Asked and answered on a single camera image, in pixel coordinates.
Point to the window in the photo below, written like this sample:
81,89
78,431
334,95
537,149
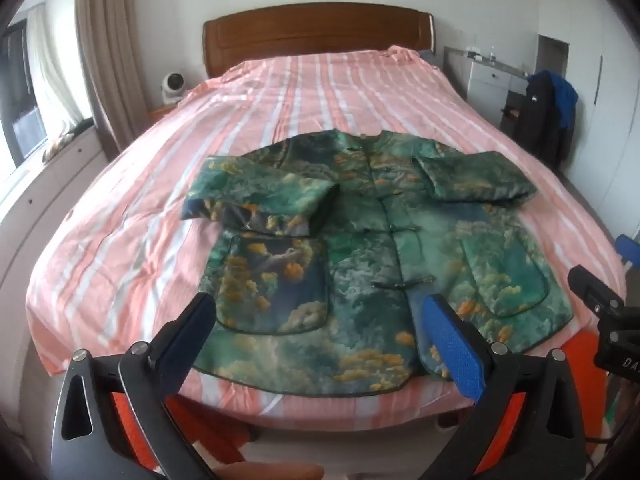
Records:
17,95

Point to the beige curtain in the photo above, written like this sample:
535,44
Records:
107,50

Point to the low white cabinet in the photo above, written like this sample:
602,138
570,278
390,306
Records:
35,210

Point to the person's left hand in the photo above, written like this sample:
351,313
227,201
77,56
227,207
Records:
270,472

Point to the white wardrobe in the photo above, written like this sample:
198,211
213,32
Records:
605,85

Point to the green floral padded jacket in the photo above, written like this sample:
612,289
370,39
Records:
360,260

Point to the grey top desk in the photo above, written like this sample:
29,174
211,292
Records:
457,60

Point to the small white fan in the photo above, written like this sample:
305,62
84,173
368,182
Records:
174,87

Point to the wooden nightstand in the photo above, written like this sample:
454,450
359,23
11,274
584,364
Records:
162,112

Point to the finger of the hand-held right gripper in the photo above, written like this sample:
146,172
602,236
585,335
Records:
595,290
630,249

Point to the small bottle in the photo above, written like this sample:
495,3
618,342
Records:
494,55

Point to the wooden headboard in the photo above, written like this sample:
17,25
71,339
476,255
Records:
310,30

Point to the white drawer unit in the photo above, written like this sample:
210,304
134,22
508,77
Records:
492,82

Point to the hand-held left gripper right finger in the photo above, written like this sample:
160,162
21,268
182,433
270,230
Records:
457,345

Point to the orange cloth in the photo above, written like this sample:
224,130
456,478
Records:
585,390

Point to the pink striped bedspread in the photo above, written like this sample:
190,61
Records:
310,95

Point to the white sheer curtain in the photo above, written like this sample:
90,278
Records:
55,70

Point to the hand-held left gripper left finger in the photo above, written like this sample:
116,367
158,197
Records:
192,325

